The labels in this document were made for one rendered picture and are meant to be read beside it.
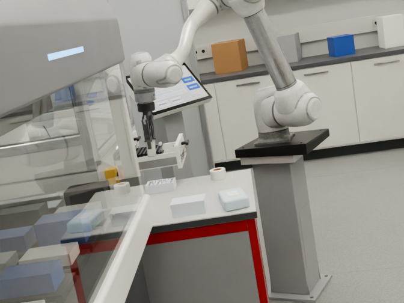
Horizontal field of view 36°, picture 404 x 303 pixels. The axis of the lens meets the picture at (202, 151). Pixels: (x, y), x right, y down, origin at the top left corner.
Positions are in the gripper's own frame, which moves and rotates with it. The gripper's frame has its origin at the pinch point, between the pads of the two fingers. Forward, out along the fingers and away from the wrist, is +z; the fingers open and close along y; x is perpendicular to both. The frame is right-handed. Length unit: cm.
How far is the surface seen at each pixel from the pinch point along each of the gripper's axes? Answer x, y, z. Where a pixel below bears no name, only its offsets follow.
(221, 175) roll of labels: -29.1, 2.9, 14.7
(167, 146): 0.0, 33.3, 6.4
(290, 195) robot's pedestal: -58, 38, 36
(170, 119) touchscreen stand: 13, 112, 5
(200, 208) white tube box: -26, -43, 15
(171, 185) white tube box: -8.2, -6.0, 15.5
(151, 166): 3.1, 8.7, 9.9
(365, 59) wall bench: -126, 316, -4
